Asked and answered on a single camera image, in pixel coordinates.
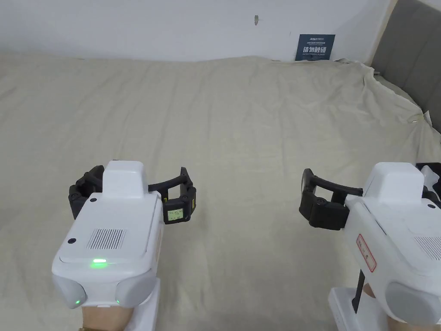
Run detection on grey padded headboard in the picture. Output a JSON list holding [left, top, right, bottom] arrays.
[[370, 0, 441, 137]]

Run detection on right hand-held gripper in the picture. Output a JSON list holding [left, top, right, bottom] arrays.
[[298, 162, 441, 331]]

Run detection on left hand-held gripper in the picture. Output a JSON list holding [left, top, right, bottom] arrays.
[[51, 160, 197, 331]]

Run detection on bed with beige sheet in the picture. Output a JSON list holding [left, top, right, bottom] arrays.
[[0, 51, 441, 331]]

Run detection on person's left hand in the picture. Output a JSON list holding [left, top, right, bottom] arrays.
[[82, 305, 134, 331]]

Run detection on dark blue wall sign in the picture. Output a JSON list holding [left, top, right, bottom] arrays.
[[295, 33, 336, 62]]

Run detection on person's right hand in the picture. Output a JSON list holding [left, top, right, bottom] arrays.
[[364, 282, 415, 331]]

